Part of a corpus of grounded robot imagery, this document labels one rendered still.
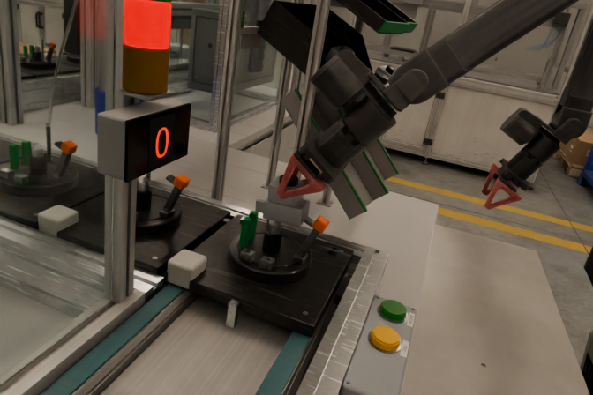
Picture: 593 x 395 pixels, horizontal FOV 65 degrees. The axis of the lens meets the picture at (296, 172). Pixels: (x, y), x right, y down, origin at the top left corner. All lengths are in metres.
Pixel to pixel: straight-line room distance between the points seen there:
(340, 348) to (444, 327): 0.33
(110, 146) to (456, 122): 4.35
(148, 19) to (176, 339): 0.43
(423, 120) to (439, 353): 3.97
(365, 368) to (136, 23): 0.49
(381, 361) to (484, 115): 4.19
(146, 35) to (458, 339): 0.72
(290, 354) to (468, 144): 4.25
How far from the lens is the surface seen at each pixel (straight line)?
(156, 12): 0.54
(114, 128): 0.53
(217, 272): 0.75
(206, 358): 0.69
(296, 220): 0.72
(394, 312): 0.74
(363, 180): 1.04
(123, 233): 0.65
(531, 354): 0.98
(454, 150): 4.81
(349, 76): 0.65
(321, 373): 0.63
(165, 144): 0.58
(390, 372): 0.66
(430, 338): 0.91
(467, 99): 4.71
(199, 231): 0.86
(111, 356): 0.65
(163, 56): 0.55
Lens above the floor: 1.39
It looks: 21 degrees down
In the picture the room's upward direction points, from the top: 9 degrees clockwise
